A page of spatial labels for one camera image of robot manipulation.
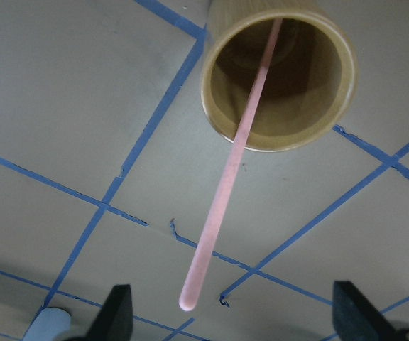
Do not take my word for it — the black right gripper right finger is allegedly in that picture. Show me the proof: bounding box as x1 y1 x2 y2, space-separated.
332 281 403 341

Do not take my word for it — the pink chopstick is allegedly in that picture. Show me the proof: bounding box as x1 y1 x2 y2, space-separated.
178 18 283 312

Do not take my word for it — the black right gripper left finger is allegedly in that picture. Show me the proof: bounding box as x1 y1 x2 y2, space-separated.
84 284 133 341

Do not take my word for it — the tan bamboo chopstick holder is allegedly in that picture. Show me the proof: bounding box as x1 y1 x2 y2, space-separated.
200 1 358 152

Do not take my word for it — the light blue plastic cup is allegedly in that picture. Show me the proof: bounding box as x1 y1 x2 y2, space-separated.
22 308 72 341

